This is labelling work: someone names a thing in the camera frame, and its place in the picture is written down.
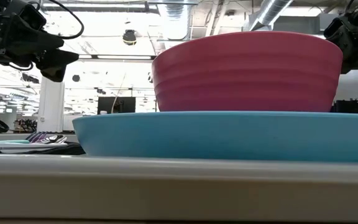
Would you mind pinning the slanted silver ventilation duct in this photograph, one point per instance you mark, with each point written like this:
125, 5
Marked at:
269, 12

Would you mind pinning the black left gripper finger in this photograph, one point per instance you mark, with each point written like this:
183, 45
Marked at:
39, 42
56, 63

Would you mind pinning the straight silver ventilation duct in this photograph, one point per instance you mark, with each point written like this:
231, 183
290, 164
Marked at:
176, 15

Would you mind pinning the blue round plate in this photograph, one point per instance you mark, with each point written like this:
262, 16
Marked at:
228, 137

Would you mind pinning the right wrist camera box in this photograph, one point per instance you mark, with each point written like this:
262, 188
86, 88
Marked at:
337, 35

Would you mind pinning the black smartphone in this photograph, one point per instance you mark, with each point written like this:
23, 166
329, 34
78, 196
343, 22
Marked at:
61, 150

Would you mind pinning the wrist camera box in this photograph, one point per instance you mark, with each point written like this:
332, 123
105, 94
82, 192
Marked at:
33, 17
337, 35

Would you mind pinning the long ceiling light strip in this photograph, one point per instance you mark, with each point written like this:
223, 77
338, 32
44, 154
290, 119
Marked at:
117, 57

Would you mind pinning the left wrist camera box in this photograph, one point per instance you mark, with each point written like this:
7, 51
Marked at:
33, 17

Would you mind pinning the gray plastic tray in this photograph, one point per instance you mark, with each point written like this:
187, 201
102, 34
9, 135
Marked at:
179, 193

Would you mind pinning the magenta plastic bowl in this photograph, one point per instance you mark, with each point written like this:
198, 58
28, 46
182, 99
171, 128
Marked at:
247, 71

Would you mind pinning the black monitor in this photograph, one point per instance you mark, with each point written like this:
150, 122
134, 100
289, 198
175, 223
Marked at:
123, 104

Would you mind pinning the black background equipment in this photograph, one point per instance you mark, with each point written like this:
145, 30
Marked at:
353, 106

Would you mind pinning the black ceiling speaker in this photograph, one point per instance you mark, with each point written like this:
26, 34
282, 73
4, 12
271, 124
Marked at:
129, 37

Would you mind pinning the white pillar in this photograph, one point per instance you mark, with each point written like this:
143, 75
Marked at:
51, 105

